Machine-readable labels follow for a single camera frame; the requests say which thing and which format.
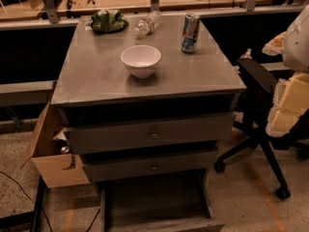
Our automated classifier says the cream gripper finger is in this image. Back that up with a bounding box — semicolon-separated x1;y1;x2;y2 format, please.
262;32;309;137

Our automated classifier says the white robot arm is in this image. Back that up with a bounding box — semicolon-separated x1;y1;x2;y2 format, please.
262;6;309;137

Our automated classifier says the black floor cable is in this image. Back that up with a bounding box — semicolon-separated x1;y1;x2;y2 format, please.
0;170;54;232

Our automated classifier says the grey drawer cabinet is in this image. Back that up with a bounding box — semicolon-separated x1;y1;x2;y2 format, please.
51;14;244;232

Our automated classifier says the redbull can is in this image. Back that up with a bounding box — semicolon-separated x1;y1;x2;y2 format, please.
182;14;200;54

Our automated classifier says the cardboard box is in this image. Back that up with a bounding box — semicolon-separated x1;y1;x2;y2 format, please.
19;99;90;188

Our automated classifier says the black office chair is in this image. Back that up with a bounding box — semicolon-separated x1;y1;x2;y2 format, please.
213;58;309;200

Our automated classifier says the clear plastic water bottle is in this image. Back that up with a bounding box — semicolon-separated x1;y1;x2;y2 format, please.
133;11;162;39

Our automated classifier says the can in cardboard box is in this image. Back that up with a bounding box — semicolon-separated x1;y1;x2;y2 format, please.
60;146;70;155

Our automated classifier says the white bowl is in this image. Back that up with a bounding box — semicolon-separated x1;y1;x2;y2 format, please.
121;45;161;78

